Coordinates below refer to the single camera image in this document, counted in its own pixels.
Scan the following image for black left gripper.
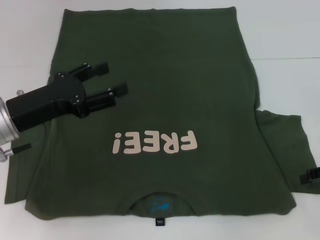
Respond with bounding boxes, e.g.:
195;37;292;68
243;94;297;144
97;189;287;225
6;62;129;133

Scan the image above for dark green FREE T-shirt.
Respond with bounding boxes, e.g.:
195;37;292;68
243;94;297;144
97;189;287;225
4;7;310;228

